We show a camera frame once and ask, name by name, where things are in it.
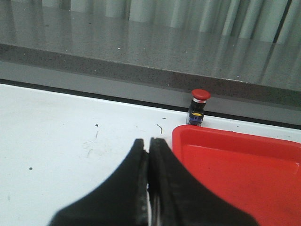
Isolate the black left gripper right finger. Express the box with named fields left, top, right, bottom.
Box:
left=149, top=138, right=258, bottom=226

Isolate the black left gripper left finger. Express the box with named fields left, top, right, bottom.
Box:
left=49, top=139, right=148, bottom=226

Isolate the red mushroom push button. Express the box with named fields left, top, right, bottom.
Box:
left=186, top=89, right=211, bottom=126

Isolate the red plastic tray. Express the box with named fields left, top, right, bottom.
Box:
left=172, top=125, right=301, bottom=226

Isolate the grey stone counter ledge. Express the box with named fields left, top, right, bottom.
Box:
left=0, top=0, right=301, bottom=107

